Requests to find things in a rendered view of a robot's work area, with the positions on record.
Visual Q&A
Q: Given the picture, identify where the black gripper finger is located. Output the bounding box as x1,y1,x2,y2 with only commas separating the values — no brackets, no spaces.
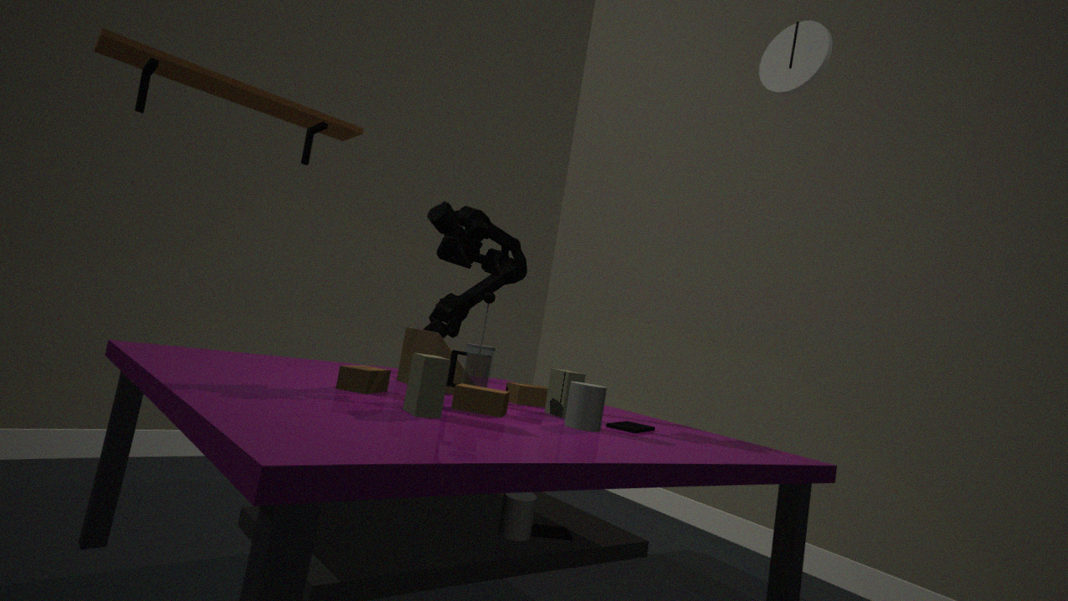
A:
444,241,471,269
484,253,502,276

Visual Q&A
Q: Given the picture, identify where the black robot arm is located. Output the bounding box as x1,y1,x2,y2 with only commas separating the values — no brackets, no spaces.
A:
423,202,527,339

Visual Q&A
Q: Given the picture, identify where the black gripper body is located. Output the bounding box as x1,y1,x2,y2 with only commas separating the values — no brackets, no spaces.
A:
437,233,505,270

